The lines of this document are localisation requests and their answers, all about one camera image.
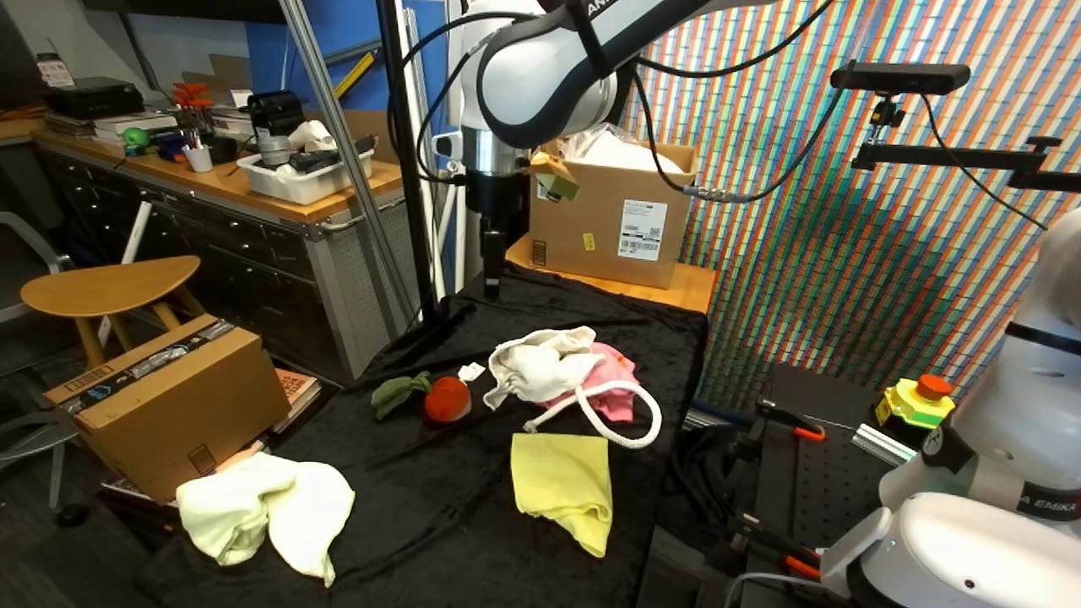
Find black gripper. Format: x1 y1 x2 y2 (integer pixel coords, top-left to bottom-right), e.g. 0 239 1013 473
476 168 523 297

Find white cloth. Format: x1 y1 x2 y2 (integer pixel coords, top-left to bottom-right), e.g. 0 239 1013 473
480 323 606 415

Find pale green cloth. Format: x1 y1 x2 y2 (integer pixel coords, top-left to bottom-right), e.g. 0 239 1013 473
174 449 357 592

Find labelled cardboard box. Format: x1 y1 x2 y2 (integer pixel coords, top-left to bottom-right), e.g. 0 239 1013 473
523 133 699 292

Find black stand pole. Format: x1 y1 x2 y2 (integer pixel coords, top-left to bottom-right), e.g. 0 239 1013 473
375 0 443 331

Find red plush toy green leaves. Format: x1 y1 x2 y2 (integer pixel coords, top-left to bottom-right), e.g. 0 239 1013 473
370 367 476 429

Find pink cloth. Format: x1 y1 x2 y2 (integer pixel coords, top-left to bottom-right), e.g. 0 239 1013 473
578 341 641 427

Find clear plastic bag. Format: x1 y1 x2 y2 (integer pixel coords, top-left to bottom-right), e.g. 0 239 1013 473
557 124 661 176

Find wooden side table top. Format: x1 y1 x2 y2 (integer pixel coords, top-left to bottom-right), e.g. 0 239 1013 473
496 233 719 316

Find silver tripod pole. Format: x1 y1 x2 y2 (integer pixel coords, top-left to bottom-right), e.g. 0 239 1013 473
275 0 419 331

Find yellow cloth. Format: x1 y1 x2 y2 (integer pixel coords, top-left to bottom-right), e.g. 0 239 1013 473
507 429 620 560

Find white plastic bin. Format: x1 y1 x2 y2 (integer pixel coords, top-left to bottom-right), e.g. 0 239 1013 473
232 144 382 209

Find wood topped workbench cabinet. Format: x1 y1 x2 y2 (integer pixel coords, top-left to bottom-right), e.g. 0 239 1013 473
31 120 427 386

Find black table cloth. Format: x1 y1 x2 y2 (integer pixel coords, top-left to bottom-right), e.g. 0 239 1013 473
132 260 712 608

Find black benchtop device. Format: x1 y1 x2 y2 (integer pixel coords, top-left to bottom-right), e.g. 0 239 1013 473
246 92 309 138

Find iridescent backdrop sheet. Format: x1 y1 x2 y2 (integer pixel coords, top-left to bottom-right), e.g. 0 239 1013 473
614 0 1081 422

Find cardboard box black tape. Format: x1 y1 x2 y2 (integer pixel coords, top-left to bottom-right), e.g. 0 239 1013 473
40 312 296 505

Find wooden stool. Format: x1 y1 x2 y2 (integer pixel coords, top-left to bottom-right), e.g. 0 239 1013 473
16 254 207 367

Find aluminium extrusion bar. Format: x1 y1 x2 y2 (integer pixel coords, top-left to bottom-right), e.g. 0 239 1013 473
851 418 922 467

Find black equipment case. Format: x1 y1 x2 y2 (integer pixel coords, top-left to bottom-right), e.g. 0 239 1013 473
40 79 148 120

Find yellow red emergency stop button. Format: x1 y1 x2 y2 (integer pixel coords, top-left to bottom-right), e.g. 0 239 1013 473
873 367 960 431

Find tan wrist mount piece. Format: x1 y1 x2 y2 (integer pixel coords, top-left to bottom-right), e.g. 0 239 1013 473
527 147 586 206

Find blue wall panel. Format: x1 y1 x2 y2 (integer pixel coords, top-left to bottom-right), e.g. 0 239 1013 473
243 0 467 172

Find orange handled clamp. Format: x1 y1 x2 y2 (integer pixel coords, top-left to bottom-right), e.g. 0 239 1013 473
753 399 832 447
737 511 826 583

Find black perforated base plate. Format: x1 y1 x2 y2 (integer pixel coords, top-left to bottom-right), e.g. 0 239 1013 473
741 364 905 566

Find black bar camera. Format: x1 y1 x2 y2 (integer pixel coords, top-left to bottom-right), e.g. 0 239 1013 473
828 60 972 97

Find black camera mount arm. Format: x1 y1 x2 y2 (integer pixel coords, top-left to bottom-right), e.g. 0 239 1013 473
848 97 1081 197

